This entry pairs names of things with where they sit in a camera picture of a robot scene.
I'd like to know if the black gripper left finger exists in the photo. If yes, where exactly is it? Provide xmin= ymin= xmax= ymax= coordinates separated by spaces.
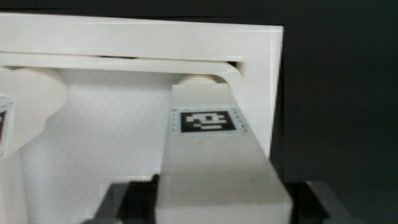
xmin=79 ymin=174 xmax=159 ymax=224

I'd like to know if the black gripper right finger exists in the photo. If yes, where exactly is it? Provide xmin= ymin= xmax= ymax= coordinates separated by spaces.
xmin=287 ymin=181 xmax=365 ymax=224

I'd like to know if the white desk top tray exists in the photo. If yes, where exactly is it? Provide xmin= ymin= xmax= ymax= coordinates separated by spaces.
xmin=0 ymin=52 xmax=241 ymax=224

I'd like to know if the white desk leg with screw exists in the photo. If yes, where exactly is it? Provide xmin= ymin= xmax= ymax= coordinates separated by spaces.
xmin=0 ymin=67 xmax=67 ymax=159

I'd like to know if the white right barrier block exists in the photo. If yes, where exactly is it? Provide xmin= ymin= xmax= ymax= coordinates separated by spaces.
xmin=237 ymin=26 xmax=284 ymax=155

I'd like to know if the white front barrier rail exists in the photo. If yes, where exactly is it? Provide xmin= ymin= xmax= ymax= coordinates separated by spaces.
xmin=0 ymin=13 xmax=284 ymax=62

